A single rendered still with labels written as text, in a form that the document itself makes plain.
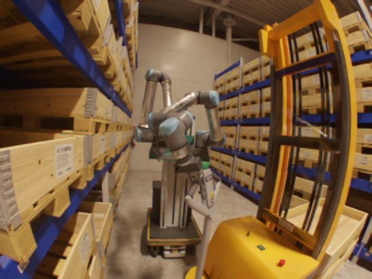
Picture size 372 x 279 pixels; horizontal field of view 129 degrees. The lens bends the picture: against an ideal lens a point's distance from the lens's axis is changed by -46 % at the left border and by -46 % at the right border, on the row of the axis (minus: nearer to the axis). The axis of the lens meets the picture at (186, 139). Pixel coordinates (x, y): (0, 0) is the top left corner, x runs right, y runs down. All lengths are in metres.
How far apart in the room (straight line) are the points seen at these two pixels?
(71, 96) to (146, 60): 5.61
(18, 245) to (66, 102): 1.03
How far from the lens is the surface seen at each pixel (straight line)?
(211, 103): 1.30
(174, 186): 2.07
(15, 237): 0.58
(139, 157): 6.29
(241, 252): 1.20
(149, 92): 1.62
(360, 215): 2.53
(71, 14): 0.89
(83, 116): 1.26
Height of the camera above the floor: 1.59
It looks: 3 degrees down
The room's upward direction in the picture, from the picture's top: 4 degrees clockwise
